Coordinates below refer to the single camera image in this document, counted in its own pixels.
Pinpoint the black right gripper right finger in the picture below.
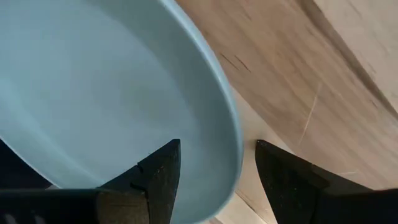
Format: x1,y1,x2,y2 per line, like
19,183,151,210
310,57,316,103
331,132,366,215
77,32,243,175
255,139,371,224

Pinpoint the light blue-green plate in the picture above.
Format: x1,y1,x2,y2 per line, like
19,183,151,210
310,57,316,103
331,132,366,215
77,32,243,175
0,0,244,224

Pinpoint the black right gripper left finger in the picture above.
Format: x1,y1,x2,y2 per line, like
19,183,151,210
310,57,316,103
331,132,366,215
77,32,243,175
99,139,182,224

